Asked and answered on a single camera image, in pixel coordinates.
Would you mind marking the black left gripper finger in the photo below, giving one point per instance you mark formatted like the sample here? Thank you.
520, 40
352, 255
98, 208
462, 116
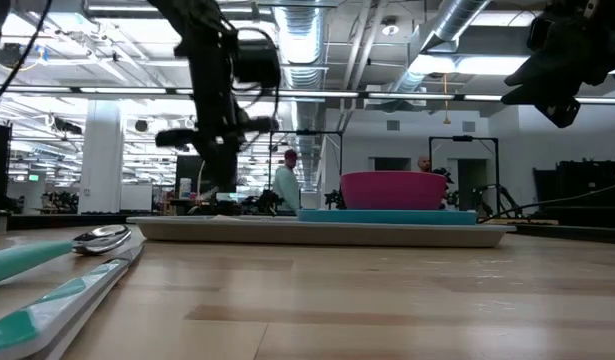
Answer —
228, 170
211, 170

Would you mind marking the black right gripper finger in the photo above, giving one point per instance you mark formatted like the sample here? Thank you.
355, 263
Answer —
561, 114
534, 90

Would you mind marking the teal plate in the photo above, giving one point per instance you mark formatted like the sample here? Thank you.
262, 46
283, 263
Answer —
387, 216

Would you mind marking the pink bowl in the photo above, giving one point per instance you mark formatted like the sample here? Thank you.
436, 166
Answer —
393, 191

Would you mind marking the black background robot arm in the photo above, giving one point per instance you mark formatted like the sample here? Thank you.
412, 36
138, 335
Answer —
334, 199
494, 197
267, 200

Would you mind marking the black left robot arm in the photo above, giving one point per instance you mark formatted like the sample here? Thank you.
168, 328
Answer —
207, 60

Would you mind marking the beige serving tray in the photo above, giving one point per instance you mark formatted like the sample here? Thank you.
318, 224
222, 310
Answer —
322, 234

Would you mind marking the black computer monitor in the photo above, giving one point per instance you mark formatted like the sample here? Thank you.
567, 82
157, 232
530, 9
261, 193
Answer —
188, 172

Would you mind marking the white canister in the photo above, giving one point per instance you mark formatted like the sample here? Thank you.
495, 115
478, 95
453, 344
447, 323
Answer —
185, 188

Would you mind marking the person in green shirt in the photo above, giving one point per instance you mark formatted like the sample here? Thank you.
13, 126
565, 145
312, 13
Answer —
287, 187

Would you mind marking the whiteboard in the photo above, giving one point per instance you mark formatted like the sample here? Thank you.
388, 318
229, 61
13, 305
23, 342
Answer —
135, 197

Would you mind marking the white building column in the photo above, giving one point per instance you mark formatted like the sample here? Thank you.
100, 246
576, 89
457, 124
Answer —
102, 160

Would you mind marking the long overhead light bar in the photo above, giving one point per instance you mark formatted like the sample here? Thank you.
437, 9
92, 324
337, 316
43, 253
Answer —
337, 93

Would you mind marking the person in black shirt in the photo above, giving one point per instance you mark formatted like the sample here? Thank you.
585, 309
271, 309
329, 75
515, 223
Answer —
424, 164

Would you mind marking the white ceiling smoke detector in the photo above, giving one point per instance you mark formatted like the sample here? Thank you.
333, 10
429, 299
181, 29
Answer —
390, 27

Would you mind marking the green exit sign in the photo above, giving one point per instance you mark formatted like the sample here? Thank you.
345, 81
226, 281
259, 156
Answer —
34, 177

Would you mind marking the small grey cylinder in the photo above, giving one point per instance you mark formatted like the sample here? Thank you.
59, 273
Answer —
1, 221

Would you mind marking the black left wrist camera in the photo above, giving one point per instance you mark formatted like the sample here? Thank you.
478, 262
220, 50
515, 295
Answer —
258, 65

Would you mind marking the black metal rig frame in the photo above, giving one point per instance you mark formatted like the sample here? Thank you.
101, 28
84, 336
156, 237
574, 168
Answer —
464, 138
307, 133

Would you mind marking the silver ribbed ventilation duct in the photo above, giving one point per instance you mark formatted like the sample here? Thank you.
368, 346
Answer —
302, 45

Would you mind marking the silver slanted ventilation duct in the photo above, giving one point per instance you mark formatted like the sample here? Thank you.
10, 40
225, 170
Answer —
437, 30

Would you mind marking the black ceiling camera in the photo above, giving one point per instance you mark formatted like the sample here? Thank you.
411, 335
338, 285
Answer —
10, 55

